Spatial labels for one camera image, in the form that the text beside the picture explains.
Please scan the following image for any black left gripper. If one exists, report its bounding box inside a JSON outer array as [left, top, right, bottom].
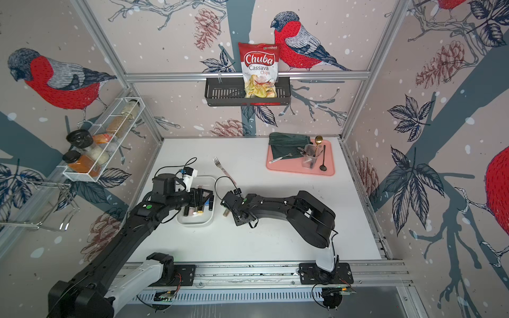
[[166, 185, 213, 211]]

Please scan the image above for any white rectangular storage box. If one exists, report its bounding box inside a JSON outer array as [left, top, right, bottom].
[[176, 176, 218, 227]]

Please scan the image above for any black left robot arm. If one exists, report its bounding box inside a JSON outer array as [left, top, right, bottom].
[[47, 174, 213, 317]]

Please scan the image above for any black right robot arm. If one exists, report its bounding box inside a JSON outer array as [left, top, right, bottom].
[[221, 190, 337, 273]]

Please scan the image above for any dark green cloth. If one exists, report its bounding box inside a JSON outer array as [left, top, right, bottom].
[[269, 132, 311, 160]]

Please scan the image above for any clear ribbed glass cup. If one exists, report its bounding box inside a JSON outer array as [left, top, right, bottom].
[[302, 144, 322, 170]]

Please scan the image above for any black spoon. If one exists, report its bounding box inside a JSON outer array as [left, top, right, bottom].
[[319, 145, 327, 172]]

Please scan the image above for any pink silicone mat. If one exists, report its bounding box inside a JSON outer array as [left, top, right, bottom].
[[266, 140, 335, 176]]

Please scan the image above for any gold spoon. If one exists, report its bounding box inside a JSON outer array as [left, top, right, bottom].
[[315, 136, 323, 157]]

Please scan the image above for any tan spice jar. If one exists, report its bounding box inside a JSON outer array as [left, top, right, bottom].
[[106, 116, 130, 139]]

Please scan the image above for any pale spice jar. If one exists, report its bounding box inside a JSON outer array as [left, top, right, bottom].
[[121, 99, 140, 121]]

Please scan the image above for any black lid orange spice jar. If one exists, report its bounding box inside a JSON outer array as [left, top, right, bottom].
[[62, 151, 101, 178]]

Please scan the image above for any black lid white spice jar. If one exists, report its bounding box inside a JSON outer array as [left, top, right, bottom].
[[66, 129, 110, 166]]

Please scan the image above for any red cassava chips bag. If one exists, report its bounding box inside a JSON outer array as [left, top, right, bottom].
[[239, 43, 279, 98]]

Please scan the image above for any pink handled fork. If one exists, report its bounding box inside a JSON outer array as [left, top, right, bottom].
[[213, 157, 237, 186]]

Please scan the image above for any white handled fork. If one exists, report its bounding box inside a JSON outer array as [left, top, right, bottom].
[[269, 153, 293, 164]]

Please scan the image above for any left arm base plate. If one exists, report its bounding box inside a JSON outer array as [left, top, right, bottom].
[[151, 264, 196, 287]]

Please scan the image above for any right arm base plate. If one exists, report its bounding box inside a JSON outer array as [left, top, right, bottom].
[[298, 261, 354, 285]]

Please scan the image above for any black wall basket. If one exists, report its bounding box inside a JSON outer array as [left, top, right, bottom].
[[205, 77, 291, 107]]

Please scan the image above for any wire hook rack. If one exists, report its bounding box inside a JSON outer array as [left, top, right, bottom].
[[1, 180, 80, 233]]

